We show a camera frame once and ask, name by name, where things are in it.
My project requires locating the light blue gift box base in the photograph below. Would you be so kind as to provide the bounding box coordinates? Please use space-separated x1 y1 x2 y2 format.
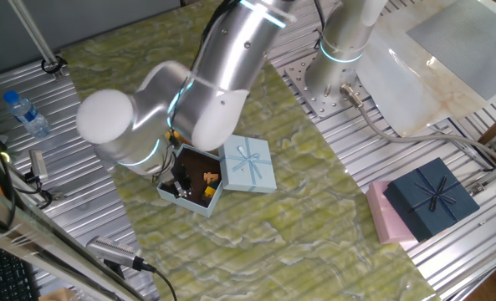
156 144 225 219

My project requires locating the silver robot mounting plate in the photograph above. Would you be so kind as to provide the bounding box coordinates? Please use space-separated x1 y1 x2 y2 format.
284 56 374 119

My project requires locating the light blue gift box lid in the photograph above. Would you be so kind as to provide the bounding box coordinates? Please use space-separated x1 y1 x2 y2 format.
217 132 278 194

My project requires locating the black keyboard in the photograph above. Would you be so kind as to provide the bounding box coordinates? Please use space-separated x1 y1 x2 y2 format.
0 240 40 301

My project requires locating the green marble pattern mat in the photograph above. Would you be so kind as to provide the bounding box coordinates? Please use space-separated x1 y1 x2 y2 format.
61 0 441 301

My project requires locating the dark blue gift box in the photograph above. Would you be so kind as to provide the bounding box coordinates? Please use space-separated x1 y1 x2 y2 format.
383 156 481 242

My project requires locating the grey cable with metal plug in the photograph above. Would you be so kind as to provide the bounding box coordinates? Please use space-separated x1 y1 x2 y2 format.
340 83 496 166

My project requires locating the grey studded baseplate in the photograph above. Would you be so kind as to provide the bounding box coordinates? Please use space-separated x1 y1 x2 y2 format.
407 0 496 100

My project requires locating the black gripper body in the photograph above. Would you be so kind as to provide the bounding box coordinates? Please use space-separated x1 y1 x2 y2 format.
170 161 192 183

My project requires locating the silver aluminium rail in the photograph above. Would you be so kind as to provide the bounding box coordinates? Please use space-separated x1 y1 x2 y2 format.
467 123 496 197

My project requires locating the white ridged device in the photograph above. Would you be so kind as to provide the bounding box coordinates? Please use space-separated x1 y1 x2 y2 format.
85 235 142 268

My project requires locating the aluminium frame bar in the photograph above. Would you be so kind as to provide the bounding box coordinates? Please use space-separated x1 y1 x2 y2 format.
0 137 148 301

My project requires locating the pink flat object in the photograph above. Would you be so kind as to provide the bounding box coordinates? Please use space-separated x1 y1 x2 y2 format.
365 180 420 246

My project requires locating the beige flat sheet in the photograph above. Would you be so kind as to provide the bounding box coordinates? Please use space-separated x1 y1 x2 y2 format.
354 0 496 138

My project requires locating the clear plastic water bottle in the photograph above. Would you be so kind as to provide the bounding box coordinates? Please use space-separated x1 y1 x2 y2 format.
3 89 51 139

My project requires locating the silver tripod pole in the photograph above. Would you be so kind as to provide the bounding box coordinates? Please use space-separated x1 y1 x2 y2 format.
7 0 67 81

